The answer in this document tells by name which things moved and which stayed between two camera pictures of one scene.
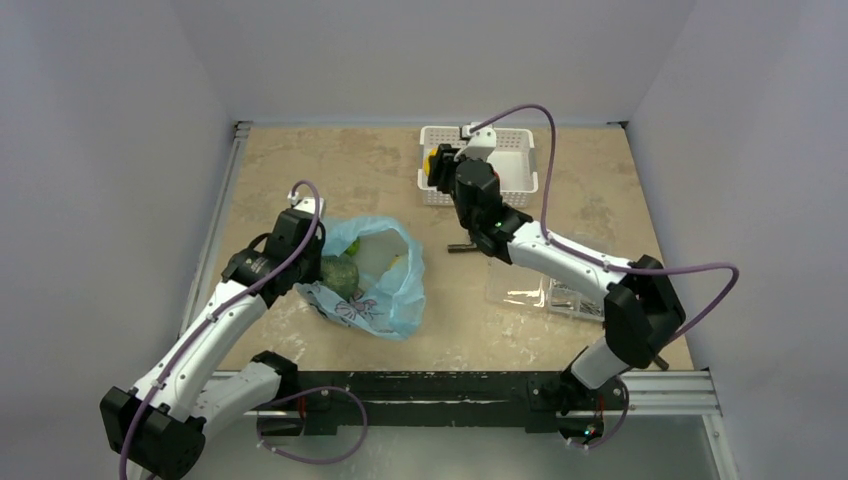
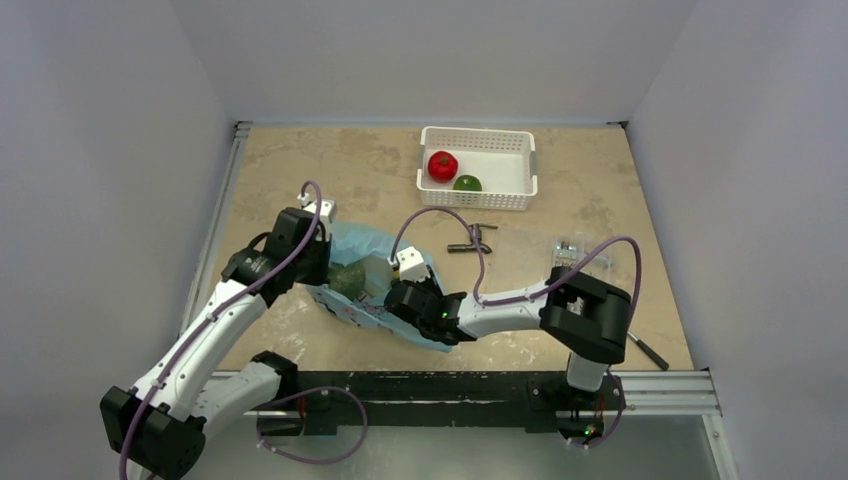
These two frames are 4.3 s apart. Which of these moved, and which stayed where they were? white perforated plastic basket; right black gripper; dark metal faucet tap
Moved: right black gripper
Stayed: dark metal faucet tap; white perforated plastic basket
